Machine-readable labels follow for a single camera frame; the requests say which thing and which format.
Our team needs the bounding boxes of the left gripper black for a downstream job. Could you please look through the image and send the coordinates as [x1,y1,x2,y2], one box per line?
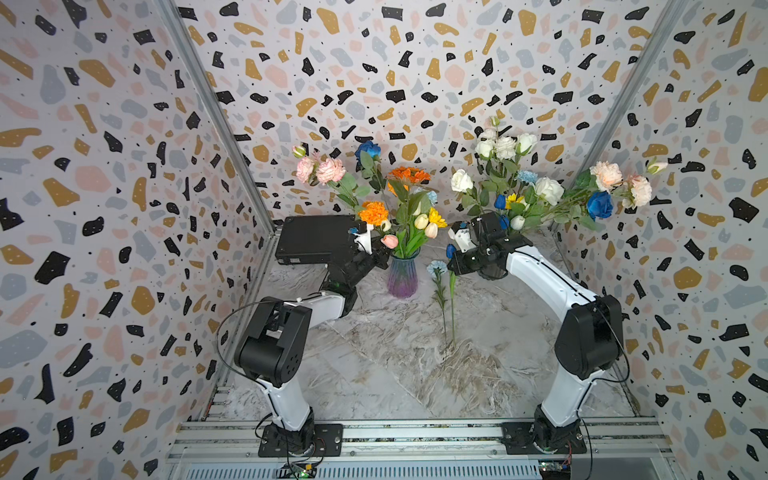
[346,234,396,293]

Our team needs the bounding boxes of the small blue tulip flower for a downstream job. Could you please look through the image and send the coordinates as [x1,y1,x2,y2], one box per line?
[446,244,457,345]

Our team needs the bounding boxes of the purple ribbed glass vase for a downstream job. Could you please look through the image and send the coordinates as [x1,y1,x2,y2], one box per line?
[387,250,420,299]

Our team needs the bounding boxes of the light blue carnation flower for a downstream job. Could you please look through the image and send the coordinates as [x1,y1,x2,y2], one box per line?
[427,260,448,339]

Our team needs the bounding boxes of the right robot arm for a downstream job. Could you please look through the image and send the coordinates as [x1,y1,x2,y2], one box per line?
[446,213,624,443]

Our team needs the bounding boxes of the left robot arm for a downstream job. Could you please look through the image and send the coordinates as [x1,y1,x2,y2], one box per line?
[219,235,391,435]

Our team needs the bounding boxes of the white flower bouquet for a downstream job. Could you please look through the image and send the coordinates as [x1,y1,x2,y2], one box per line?
[451,116,597,232]

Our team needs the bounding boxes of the orange marigold flower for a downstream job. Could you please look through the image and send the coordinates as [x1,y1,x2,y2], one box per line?
[357,201,389,227]

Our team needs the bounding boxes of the black rectangular case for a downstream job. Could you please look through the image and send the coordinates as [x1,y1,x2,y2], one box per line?
[275,215,365,265]

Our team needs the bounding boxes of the yellow sunflower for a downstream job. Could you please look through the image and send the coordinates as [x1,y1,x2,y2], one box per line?
[428,207,448,229]

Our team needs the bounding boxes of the large orange gerbera flower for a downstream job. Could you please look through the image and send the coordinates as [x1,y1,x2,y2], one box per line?
[390,166,431,185]

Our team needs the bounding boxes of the pink carnation stem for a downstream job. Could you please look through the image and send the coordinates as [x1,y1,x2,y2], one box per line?
[292,145,370,212]

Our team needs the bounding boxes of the blue rose right bouquet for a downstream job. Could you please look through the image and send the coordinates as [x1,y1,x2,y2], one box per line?
[586,191,614,220]

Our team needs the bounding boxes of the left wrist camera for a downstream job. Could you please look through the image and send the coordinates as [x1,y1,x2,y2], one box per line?
[349,223,374,254]

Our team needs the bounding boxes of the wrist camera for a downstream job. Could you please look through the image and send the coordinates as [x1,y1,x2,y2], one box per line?
[448,221,476,253]
[349,223,374,254]

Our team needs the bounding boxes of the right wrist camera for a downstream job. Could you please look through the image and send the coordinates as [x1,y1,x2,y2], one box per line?
[448,221,476,253]

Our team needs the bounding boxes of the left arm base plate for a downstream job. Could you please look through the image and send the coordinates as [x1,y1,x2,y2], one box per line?
[258,423,344,458]

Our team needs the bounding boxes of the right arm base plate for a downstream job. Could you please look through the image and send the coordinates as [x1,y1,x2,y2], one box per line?
[501,421,588,455]

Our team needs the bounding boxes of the aluminium front rail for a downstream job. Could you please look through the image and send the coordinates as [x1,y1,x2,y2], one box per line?
[166,417,684,479]

